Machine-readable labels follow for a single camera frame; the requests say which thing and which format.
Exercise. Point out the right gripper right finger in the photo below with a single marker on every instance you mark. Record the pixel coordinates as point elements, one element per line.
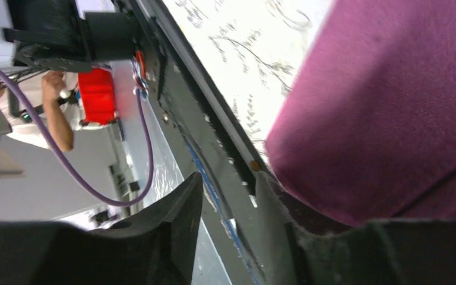
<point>301,246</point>

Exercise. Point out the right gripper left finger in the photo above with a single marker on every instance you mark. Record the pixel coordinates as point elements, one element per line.
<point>154,246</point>

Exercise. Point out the purple cloth napkin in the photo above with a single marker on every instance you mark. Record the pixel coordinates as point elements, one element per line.
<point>369,128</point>

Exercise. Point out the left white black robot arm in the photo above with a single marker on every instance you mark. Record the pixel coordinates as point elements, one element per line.
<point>55,35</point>

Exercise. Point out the person's bare forearm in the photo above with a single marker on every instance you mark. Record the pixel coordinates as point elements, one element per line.
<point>58,125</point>

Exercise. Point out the person's hand in background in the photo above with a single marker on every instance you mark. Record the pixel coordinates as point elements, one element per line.
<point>52,85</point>

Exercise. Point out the red box in background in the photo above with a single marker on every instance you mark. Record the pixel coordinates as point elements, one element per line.
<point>97,96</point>

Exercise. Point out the floral patterned table mat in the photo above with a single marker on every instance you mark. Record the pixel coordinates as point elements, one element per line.
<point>252,50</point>

